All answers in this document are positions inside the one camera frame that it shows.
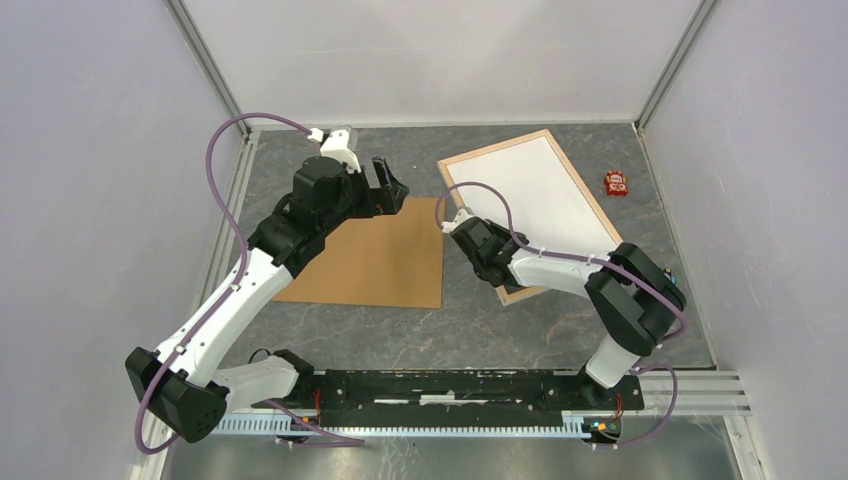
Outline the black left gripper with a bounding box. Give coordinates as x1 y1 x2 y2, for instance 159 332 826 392
320 156 409 235

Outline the brown cardboard backing board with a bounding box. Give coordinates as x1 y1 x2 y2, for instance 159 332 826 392
273 197 446 309

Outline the light wooden picture frame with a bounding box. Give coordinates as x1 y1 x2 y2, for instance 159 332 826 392
437 129 622 305

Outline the printed photo with white border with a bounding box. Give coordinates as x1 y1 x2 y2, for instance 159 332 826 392
438 131 622 304

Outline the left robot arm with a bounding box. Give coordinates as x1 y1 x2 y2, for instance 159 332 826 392
125 156 410 443

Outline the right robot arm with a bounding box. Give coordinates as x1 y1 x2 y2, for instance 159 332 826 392
442 212 687 408

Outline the red monster toy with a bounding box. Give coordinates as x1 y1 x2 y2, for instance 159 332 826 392
603 170 629 196

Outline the blue black monster toy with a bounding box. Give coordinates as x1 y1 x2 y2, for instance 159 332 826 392
664 268 677 284

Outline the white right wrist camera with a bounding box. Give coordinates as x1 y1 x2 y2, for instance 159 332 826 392
440 208 475 235

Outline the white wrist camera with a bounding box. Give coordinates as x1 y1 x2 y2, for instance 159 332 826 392
440 208 475 235
308 126 362 173

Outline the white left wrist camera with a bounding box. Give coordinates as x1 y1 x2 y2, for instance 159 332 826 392
308 126 362 173

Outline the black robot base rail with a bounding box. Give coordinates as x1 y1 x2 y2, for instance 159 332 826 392
152 368 753 445

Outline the aluminium corner post left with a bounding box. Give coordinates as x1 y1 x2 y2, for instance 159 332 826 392
164 0 243 117

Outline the aluminium corner post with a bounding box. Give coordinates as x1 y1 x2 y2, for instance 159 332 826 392
633 0 720 137
164 0 243 117

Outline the aluminium corner post right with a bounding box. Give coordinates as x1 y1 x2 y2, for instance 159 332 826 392
633 0 720 137

